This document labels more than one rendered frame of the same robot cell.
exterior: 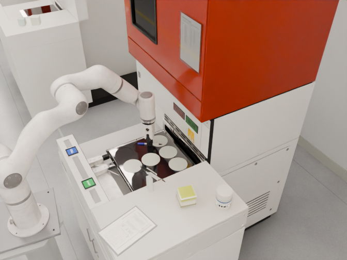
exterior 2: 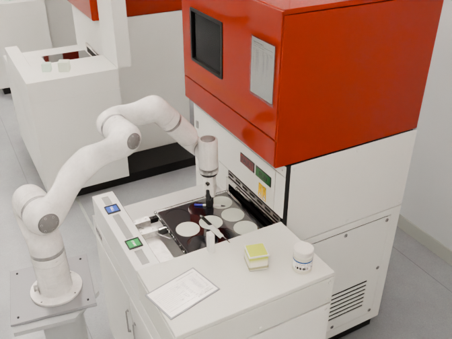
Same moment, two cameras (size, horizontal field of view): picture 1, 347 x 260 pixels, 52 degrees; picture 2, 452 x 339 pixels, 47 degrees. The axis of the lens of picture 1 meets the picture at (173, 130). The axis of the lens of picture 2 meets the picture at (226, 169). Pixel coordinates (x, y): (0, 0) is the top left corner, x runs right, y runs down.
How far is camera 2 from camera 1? 0.43 m
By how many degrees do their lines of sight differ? 9
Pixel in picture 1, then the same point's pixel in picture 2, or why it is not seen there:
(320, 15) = (416, 45)
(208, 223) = (284, 287)
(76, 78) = (127, 109)
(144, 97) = (205, 141)
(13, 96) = (23, 169)
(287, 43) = (378, 75)
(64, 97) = (114, 128)
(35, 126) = (79, 161)
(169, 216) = (234, 279)
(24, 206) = (55, 264)
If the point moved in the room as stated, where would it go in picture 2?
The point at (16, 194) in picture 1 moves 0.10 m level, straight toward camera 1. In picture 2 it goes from (48, 245) to (57, 261)
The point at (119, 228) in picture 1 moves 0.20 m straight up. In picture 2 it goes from (173, 290) to (169, 244)
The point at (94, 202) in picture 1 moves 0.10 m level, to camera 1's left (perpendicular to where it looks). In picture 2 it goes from (140, 264) to (114, 263)
